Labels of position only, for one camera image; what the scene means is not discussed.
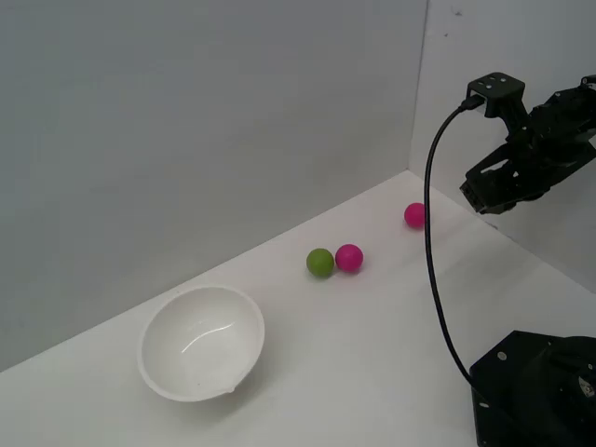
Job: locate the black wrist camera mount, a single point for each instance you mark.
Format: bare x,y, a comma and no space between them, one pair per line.
500,90

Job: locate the pink golf ball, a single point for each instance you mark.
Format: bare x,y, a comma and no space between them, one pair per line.
349,258
413,215

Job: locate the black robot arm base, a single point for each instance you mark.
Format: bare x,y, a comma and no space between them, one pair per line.
540,396

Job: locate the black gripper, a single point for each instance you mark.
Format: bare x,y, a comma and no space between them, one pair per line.
559,135

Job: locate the white bowl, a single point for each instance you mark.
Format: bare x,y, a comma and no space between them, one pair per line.
200,344

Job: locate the green golf ball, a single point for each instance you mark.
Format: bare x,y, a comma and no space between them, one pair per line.
320,263

